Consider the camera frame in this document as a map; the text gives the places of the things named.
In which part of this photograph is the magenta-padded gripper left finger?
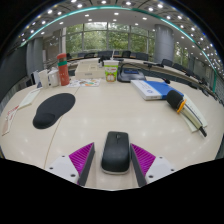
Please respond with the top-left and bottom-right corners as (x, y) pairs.
(44, 142), (96, 187)

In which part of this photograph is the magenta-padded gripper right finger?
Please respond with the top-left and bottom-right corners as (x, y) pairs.
(129, 142), (176, 187)

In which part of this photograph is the black computer mouse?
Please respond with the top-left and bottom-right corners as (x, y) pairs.
(100, 130), (131, 175)

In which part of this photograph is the black mouse pad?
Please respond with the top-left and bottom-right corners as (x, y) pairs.
(32, 92), (77, 130)

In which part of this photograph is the black handheld microphone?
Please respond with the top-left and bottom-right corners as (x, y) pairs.
(166, 89), (208, 138)

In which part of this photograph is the red and white leaflet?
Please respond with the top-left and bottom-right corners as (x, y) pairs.
(1, 104), (20, 137)

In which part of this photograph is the white printed paper sheet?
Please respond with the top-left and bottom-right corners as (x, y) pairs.
(18, 88), (43, 110)

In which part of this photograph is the blue and white book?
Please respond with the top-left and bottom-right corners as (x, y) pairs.
(130, 79), (185, 102)

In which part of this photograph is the colourful sticker sheet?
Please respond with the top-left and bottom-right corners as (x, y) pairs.
(68, 78), (102, 89)

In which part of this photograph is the white lidded mug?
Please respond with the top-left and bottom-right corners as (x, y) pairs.
(47, 67), (61, 88)

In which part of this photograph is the red thermos bottle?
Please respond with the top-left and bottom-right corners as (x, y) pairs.
(56, 52), (71, 87)

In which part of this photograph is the black gooseneck desk microphone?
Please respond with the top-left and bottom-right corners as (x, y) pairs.
(116, 62), (171, 85)

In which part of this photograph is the white cardboard box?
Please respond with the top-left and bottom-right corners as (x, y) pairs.
(74, 61), (106, 81)

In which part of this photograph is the paper cup with straw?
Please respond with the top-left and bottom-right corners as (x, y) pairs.
(103, 49), (120, 84)

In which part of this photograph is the group of office chairs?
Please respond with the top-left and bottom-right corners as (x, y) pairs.
(66, 49), (214, 92)

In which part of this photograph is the group of ceiling lights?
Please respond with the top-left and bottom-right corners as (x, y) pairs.
(19, 0), (224, 69)

